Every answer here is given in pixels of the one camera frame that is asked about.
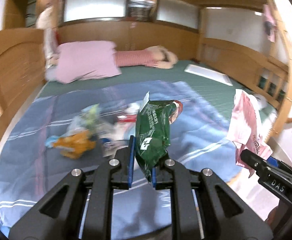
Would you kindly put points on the pink pillow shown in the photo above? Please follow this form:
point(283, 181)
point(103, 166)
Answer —
point(83, 60)

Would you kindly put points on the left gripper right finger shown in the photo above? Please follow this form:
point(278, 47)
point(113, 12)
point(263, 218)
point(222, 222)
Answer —
point(153, 177)

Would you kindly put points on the orange snack wrapper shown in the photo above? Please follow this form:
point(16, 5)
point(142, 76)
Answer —
point(74, 146)

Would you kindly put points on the striped plush doll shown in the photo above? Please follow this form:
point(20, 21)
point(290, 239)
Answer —
point(154, 57)

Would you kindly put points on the green mattress sheet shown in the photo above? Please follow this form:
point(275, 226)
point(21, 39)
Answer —
point(217, 94)

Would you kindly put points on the pink plastic bag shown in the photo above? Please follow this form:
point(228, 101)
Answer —
point(245, 128)

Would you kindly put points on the green snack wrapper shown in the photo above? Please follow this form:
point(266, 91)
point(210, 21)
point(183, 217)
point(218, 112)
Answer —
point(152, 131)

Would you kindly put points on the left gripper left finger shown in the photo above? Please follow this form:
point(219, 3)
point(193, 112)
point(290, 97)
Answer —
point(131, 160)

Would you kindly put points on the clear blue bread wrapper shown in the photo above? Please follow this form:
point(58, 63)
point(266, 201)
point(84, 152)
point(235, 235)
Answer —
point(89, 120)

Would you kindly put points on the red snack wrapper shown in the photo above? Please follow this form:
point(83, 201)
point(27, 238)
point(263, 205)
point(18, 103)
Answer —
point(129, 114)

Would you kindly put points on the blue striped blanket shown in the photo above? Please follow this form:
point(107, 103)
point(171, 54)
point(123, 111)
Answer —
point(29, 168)

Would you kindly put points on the wooden bed frame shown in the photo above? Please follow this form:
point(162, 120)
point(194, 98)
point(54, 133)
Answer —
point(22, 61)

